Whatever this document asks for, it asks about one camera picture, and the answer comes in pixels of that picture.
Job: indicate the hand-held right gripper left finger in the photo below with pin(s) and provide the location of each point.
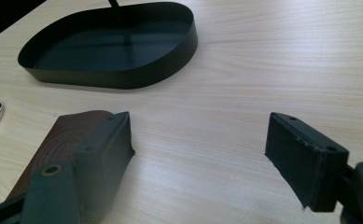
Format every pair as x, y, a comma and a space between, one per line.
103, 168

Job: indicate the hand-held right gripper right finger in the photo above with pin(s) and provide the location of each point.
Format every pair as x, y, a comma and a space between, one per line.
300, 168

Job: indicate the black oval tray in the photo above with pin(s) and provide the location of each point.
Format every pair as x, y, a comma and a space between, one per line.
114, 77

